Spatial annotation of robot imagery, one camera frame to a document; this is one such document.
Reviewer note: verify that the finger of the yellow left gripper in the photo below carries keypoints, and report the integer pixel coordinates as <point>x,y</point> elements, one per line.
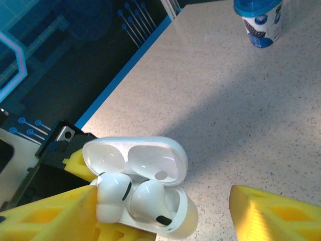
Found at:
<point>76,163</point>
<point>130,234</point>

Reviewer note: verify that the white rectangular earbud case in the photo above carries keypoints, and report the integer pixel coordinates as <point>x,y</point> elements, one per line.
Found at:
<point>155,155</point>

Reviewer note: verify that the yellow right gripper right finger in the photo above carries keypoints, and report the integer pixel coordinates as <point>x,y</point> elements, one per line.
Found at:
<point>276,221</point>

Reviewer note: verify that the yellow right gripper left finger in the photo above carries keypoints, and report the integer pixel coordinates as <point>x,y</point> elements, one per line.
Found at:
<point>37,221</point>

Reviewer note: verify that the blue lid yogurt cup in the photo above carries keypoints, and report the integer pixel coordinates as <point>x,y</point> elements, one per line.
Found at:
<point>260,22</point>

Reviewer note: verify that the white stemmed earbud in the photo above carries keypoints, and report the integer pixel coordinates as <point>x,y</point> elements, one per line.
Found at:
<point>111,193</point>
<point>148,198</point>

